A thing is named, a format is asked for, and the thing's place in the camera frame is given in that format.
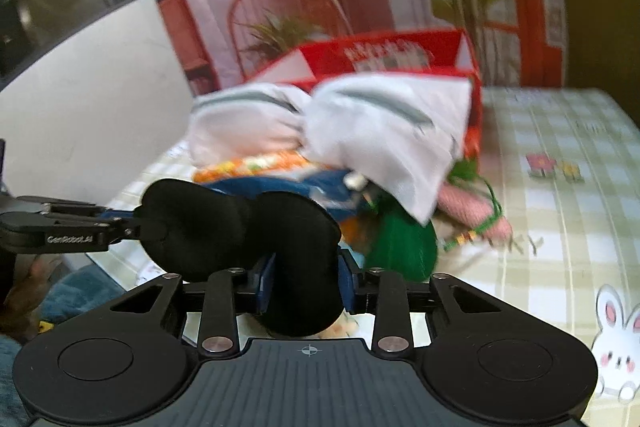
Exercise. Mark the white plastic bag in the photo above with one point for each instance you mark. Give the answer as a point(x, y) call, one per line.
point(380, 127)

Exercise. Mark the green checkered bunny tablecloth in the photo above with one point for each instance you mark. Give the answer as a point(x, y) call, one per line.
point(565, 227)

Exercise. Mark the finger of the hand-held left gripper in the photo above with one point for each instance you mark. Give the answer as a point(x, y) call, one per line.
point(60, 234)
point(65, 205)

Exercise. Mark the green knitted item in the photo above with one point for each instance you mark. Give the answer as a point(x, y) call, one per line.
point(400, 242)

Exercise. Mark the red cardboard box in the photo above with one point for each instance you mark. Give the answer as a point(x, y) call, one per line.
point(380, 52)

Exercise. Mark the orange snack packet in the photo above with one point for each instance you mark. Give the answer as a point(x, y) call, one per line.
point(250, 167)

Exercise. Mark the blue and white packet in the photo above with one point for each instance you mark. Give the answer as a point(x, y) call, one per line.
point(320, 189)

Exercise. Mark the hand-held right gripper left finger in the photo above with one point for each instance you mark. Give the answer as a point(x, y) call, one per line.
point(264, 284)

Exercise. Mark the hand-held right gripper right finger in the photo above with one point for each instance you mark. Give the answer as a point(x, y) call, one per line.
point(346, 287)

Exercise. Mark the blue fluffy cloth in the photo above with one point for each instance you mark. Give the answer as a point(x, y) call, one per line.
point(65, 297)

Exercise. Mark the pink knitted cloth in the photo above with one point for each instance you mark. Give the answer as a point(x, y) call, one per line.
point(467, 209)

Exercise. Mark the black eye mask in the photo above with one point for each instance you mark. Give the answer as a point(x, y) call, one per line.
point(210, 227)

